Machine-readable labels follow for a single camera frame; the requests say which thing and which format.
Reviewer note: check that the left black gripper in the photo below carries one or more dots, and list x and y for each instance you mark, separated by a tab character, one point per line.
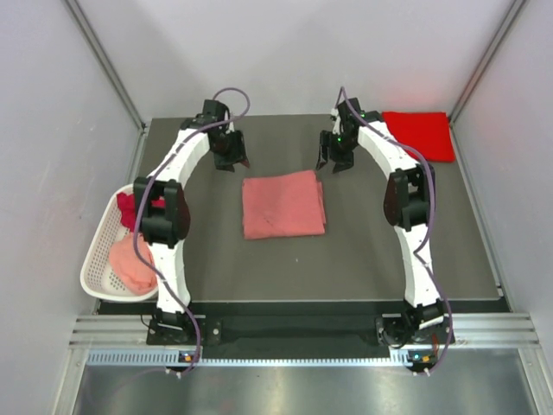
225	162

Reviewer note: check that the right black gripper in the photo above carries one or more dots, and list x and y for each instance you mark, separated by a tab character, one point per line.
340	162

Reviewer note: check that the salmon pink t shirt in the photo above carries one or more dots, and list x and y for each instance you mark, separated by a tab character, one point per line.
283	206

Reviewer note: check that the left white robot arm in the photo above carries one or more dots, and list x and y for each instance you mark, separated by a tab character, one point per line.
163	218

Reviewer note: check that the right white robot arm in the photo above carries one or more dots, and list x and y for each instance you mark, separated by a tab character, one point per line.
409	207

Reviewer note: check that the folded red t shirt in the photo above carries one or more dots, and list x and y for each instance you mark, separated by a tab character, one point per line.
426	132

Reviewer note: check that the crimson crumpled t shirt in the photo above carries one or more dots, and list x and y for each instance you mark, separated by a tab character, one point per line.
126	206

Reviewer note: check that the light pink t shirt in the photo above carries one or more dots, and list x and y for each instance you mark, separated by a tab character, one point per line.
137	277

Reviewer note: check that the white plastic laundry basket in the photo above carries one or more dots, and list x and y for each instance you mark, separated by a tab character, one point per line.
96	276

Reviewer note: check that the left aluminium frame post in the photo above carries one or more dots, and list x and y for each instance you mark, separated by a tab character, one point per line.
79	17

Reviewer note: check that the aluminium frame post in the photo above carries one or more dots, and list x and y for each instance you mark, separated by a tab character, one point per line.
79	17
513	12

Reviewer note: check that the grey slotted cable duct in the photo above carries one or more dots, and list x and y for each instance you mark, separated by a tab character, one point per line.
180	359

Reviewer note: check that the right aluminium frame post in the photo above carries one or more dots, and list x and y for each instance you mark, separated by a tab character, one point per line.
513	12

